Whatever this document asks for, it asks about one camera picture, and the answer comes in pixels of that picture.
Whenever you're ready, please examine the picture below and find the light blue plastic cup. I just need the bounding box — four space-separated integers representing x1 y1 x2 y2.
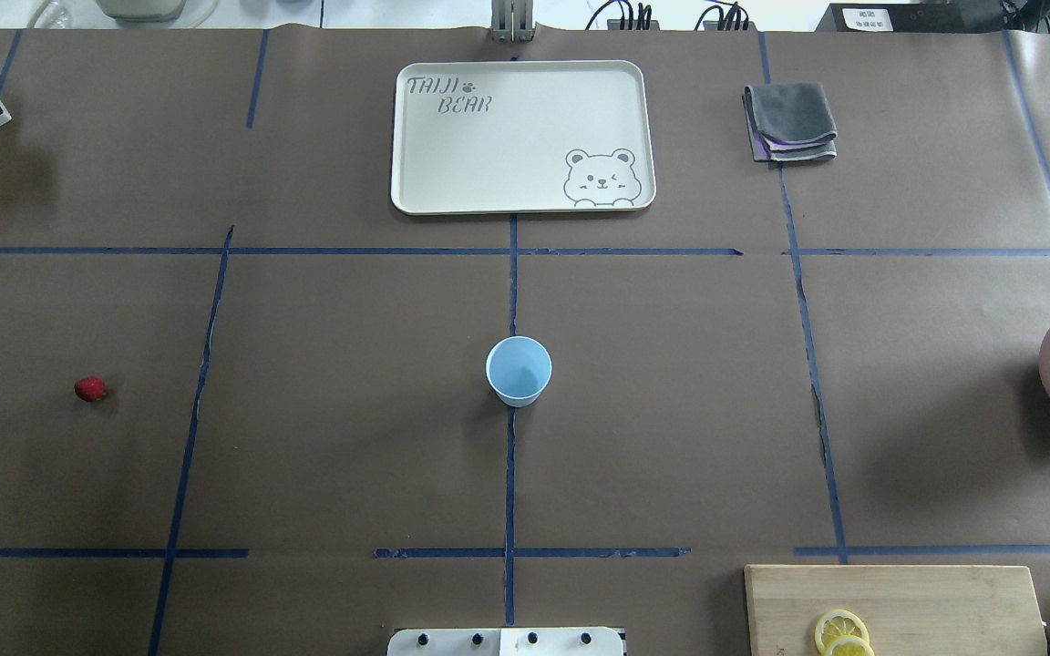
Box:
485 335 551 408

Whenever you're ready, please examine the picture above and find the cream bear serving tray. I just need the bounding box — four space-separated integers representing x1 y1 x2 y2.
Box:
390 59 657 215

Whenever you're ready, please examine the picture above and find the folded grey cloth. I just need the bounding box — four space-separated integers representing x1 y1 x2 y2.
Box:
742 82 838 163

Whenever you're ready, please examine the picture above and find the lemon slice stack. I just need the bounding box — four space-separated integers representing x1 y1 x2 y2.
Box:
813 608 876 655

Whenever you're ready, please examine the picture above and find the red strawberry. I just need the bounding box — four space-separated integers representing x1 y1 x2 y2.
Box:
72 376 108 403

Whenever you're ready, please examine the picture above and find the bamboo cutting board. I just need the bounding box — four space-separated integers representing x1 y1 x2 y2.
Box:
743 564 1047 655

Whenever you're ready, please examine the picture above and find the aluminium frame post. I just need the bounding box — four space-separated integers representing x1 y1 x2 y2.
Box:
490 0 536 43

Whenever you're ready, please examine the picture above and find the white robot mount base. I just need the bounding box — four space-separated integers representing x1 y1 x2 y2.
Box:
386 626 628 655

